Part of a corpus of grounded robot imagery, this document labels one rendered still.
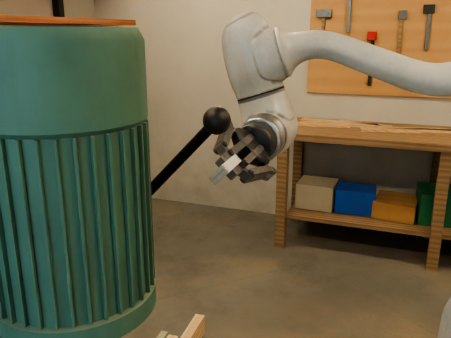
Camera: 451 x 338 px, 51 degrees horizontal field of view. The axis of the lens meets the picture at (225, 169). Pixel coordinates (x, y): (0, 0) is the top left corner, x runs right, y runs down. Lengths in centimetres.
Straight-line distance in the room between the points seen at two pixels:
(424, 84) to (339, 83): 278
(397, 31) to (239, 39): 280
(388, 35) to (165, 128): 198
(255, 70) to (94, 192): 57
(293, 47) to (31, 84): 63
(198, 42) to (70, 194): 364
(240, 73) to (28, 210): 60
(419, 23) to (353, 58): 274
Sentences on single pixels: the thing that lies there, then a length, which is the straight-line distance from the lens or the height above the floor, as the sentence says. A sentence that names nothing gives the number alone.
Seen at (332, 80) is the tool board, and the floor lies 115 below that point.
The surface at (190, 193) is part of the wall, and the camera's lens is 433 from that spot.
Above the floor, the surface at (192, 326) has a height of 94.
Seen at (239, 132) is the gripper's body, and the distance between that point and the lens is 83.
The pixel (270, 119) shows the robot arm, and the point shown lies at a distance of 90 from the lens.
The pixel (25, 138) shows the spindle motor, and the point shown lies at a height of 141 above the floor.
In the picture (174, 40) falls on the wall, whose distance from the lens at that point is 414.
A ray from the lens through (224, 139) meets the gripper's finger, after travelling 75.
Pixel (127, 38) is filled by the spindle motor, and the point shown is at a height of 149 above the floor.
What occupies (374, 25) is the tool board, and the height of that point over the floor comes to 154.
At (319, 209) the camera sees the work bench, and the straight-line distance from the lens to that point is 352.
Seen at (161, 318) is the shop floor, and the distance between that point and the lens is 273.
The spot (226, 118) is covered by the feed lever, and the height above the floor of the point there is 140.
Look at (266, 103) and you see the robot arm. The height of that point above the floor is 136.
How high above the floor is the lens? 150
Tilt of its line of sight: 16 degrees down
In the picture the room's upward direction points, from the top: straight up
